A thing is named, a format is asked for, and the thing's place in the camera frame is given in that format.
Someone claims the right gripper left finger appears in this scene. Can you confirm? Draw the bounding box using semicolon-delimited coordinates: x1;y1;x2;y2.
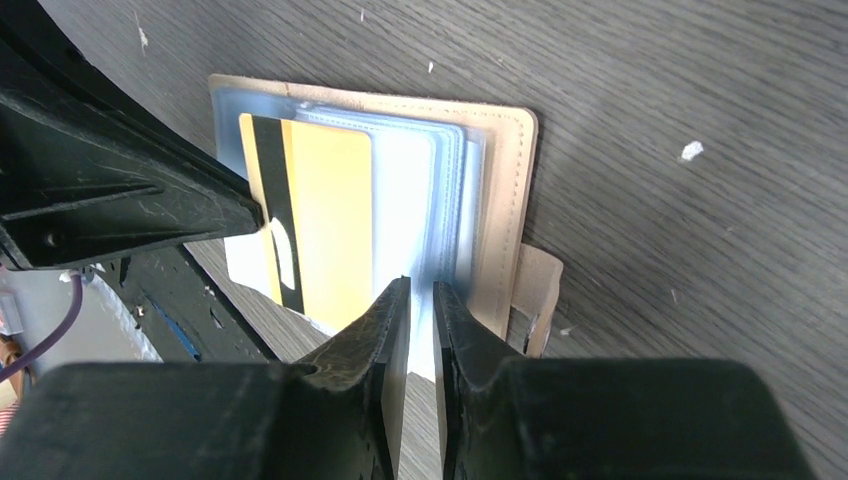
1;277;410;479

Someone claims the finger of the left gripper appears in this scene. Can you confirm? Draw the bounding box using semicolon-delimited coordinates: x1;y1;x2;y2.
1;1;261;270

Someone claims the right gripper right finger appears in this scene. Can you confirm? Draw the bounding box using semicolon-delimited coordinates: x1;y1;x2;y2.
433;283;814;479

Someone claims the yellow credit card black stripe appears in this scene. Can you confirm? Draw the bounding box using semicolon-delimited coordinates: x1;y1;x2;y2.
239;113;374;333

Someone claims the beige leather card holder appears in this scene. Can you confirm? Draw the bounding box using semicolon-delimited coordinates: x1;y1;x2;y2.
209;74;563;380

